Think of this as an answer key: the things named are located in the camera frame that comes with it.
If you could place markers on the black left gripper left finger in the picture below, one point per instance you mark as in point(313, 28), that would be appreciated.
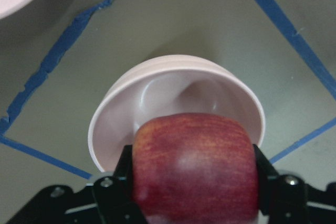
point(113, 193)

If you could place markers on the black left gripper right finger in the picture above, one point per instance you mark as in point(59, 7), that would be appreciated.
point(280, 196)

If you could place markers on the pink bowl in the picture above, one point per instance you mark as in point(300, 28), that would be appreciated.
point(163, 86)

